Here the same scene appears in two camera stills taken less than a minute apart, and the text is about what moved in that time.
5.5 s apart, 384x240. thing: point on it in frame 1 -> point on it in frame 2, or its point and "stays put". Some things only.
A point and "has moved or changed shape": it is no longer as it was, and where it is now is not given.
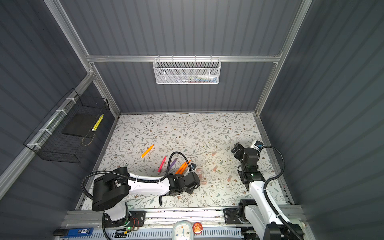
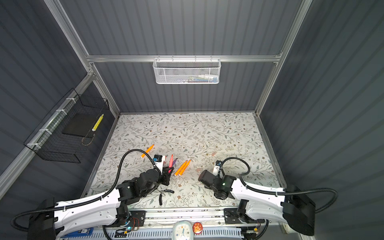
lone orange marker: (147, 151) stays put
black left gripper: (191, 191) -> (165, 176)
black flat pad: (80, 124) stays put
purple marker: (172, 164) stays put
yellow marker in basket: (96, 125) stays put
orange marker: (180, 168) stays put
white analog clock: (182, 230) stays put
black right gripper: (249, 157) -> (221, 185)
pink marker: (162, 164) has moved or changed shape
